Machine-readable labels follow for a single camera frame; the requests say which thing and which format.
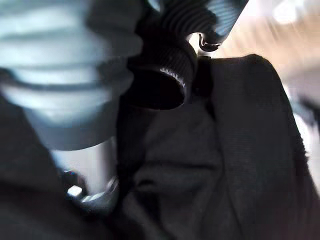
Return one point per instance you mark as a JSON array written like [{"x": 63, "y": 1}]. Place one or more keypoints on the right robot hand black cloth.
[{"x": 75, "y": 75}]

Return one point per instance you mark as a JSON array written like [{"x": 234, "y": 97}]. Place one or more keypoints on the black garment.
[{"x": 250, "y": 150}]

